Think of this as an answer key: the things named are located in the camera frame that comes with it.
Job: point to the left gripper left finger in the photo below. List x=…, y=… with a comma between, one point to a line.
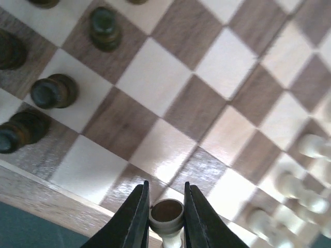
x=129, y=226

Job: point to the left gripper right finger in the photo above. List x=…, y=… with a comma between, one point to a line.
x=203, y=227

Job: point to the white chess pawn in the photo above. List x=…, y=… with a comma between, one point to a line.
x=314, y=146

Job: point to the wooden chess board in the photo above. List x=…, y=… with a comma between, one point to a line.
x=234, y=85

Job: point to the dark chess pieces group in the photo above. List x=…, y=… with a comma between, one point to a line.
x=57, y=42

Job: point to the white standing knight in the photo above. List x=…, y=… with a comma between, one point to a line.
x=262, y=225

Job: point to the white lying pawn base up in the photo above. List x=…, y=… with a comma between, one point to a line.
x=292, y=187

